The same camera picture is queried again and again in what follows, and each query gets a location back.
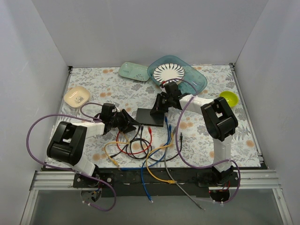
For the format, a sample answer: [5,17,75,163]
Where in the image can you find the aluminium frame rail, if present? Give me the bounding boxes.
[31,170,281,190]

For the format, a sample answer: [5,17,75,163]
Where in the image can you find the mint green divided dish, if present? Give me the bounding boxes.
[118,62,149,82]

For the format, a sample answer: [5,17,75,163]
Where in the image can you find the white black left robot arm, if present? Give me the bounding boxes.
[47,103,140,188]

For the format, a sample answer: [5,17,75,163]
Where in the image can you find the lime green bowl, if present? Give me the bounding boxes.
[219,91,239,107]

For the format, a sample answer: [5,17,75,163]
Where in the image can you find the yellow ethernet cable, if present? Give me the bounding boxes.
[104,133,131,167]
[145,133,177,185]

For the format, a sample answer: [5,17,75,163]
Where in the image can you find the grey ethernet cable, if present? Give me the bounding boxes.
[164,126,204,210]

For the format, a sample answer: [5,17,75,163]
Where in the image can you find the floral table mat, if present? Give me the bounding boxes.
[61,65,260,168]

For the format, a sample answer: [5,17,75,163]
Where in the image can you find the red ethernet cable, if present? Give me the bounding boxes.
[116,126,153,154]

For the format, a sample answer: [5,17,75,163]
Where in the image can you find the black cable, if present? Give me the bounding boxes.
[110,126,185,164]

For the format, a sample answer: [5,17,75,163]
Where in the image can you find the striped white blue plate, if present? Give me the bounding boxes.
[152,63,185,83]

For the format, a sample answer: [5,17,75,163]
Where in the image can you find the teal plastic tray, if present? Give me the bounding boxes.
[147,55,207,95]

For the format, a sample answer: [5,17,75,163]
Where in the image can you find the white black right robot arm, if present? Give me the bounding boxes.
[150,82,238,186]

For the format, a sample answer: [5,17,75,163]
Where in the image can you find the cream square dish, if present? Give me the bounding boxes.
[63,86,90,109]

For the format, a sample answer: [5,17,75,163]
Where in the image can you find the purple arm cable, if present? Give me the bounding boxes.
[26,102,117,211]
[160,78,240,204]

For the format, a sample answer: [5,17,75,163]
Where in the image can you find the black network switch box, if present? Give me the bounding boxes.
[136,108,165,127]

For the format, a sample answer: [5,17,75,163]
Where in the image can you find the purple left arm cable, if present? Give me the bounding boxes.
[26,102,117,211]

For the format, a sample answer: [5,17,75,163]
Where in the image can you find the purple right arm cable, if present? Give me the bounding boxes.
[160,78,240,204]

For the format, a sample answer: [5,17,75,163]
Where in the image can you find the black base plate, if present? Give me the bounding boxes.
[75,168,239,198]

